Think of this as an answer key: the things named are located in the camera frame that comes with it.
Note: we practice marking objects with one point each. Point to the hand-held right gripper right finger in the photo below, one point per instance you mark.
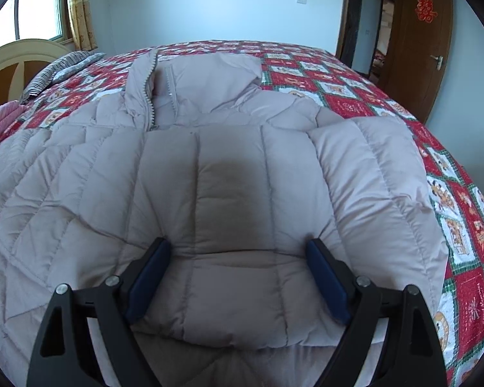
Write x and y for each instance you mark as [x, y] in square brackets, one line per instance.
[326, 278]

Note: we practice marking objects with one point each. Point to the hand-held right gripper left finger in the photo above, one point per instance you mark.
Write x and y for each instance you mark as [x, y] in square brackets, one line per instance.
[149, 278]

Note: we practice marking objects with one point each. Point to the beige quilted puffer jacket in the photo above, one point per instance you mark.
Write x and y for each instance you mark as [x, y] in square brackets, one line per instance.
[226, 169]

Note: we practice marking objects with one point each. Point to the grey striped pillow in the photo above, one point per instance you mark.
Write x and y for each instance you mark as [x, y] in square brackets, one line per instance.
[60, 68]

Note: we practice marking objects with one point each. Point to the brown wooden door frame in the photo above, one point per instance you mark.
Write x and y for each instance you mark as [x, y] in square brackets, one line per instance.
[342, 28]

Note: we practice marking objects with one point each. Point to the yellow floral curtain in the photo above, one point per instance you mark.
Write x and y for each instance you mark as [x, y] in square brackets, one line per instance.
[80, 16]

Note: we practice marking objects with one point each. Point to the red patchwork printed bedspread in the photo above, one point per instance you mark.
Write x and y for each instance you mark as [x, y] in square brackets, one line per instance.
[347, 100]

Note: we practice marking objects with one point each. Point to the cream wooden headboard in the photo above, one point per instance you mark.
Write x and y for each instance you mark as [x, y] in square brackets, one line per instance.
[8, 60]

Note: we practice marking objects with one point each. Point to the brown wooden door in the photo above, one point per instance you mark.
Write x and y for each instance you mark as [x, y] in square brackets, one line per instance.
[419, 68]

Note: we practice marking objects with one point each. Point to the red paper door decoration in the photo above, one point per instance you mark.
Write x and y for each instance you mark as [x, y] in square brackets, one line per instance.
[426, 9]

